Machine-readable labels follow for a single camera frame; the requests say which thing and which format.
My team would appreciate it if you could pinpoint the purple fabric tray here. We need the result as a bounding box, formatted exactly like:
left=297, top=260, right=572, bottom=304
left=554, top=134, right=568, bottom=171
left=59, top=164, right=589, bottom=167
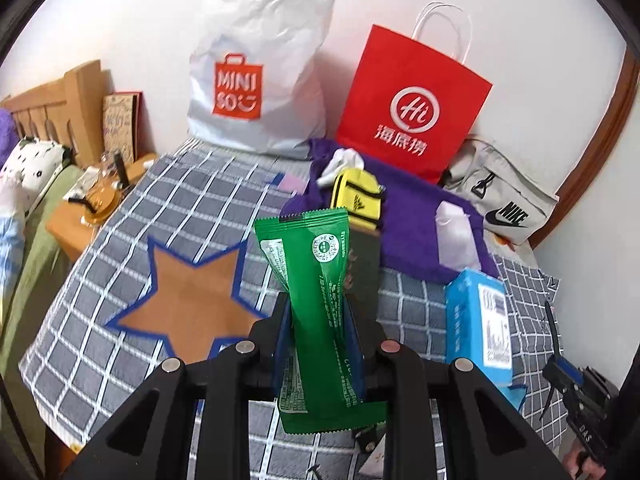
left=280, top=137, right=501, bottom=286

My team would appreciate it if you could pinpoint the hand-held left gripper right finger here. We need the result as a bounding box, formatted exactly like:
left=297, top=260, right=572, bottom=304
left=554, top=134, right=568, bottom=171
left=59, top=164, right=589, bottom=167
left=345, top=297, right=571, bottom=480

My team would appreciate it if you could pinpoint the red paper bag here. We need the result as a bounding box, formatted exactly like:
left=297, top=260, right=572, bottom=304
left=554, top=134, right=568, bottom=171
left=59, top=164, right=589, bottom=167
left=335, top=2, right=493, bottom=186

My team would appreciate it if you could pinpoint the grey waist bag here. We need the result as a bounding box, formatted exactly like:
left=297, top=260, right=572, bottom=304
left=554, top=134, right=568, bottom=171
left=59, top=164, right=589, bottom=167
left=442, top=137, right=561, bottom=247

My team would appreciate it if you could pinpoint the wooden headboard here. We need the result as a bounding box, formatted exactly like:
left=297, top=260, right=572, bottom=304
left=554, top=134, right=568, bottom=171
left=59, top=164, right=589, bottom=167
left=0, top=59, right=106, bottom=168

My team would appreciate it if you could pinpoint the white black-dotted pillow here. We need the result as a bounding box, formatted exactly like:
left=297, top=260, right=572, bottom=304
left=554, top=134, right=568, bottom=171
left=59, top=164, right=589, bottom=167
left=0, top=136, right=73, bottom=221

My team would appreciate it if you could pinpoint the purple plush toy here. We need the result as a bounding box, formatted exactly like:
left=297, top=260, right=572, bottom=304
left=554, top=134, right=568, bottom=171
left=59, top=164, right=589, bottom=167
left=0, top=110, right=16, bottom=161

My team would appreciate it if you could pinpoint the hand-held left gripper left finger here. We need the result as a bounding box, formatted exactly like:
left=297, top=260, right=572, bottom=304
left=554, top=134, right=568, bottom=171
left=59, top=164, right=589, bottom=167
left=61, top=292, right=297, bottom=480

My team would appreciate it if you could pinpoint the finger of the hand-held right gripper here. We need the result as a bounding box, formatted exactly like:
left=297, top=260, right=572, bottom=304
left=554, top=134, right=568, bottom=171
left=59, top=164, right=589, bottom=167
left=544, top=356, right=587, bottom=380
left=550, top=377, right=590, bottom=402

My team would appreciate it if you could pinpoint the brown patterned book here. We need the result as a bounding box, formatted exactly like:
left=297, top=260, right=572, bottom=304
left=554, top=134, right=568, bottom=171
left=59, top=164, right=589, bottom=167
left=102, top=91, right=143, bottom=158

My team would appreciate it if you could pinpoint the small black stand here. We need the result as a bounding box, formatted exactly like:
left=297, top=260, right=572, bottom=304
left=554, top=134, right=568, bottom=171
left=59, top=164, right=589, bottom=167
left=112, top=152, right=132, bottom=191

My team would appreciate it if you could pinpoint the white plastic shopping bag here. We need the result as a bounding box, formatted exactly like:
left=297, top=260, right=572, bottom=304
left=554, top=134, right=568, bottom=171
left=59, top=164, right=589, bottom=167
left=187, top=0, right=337, bottom=161

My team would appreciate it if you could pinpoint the small black clip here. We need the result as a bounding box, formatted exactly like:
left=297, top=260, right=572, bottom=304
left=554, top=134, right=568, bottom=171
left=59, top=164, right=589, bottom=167
left=351, top=425, right=383, bottom=456

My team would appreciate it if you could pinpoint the grey checked blanket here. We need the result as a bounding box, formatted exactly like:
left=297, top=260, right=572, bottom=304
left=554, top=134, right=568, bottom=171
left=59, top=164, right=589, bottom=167
left=19, top=139, right=566, bottom=480

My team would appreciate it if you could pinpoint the person's right hand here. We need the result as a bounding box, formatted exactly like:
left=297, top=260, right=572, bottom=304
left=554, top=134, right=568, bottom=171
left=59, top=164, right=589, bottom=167
left=562, top=447, right=608, bottom=480

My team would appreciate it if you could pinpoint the white glove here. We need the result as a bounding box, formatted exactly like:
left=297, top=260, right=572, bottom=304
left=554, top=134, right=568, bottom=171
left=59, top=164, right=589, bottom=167
left=317, top=149, right=366, bottom=187

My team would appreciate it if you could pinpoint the amber glass dish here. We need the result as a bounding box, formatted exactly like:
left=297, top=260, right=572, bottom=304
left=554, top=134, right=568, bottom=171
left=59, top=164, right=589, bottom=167
left=82, top=182, right=123, bottom=223

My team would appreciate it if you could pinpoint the pastel printed quilt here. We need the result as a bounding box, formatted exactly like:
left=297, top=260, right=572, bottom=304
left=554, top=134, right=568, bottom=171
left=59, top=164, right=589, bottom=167
left=0, top=180, right=26, bottom=331

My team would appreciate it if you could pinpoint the wooden door frame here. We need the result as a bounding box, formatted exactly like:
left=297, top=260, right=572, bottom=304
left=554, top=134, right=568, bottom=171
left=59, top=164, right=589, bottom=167
left=525, top=42, right=640, bottom=251

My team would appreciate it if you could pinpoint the green bed sheet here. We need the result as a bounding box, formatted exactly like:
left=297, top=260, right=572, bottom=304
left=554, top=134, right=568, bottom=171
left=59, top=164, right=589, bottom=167
left=0, top=165, right=86, bottom=376

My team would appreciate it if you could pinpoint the wooden nightstand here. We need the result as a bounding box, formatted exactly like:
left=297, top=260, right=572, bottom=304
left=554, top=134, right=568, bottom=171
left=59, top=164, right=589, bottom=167
left=46, top=152, right=158, bottom=263

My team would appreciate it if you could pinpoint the green snack packet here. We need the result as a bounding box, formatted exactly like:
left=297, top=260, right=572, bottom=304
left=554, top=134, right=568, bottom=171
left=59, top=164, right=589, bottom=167
left=254, top=208, right=390, bottom=433

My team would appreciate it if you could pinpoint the dark green tea tin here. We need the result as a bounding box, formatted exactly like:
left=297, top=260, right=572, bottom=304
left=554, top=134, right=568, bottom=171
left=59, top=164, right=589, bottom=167
left=347, top=227, right=383, bottom=301

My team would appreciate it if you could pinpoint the yellow mesh pouch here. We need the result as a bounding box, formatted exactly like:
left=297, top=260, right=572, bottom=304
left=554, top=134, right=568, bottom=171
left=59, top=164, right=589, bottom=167
left=331, top=169, right=387, bottom=231

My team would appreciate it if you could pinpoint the blue tissue pack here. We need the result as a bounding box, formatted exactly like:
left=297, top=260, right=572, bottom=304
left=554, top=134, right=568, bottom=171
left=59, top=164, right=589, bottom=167
left=444, top=267, right=515, bottom=386

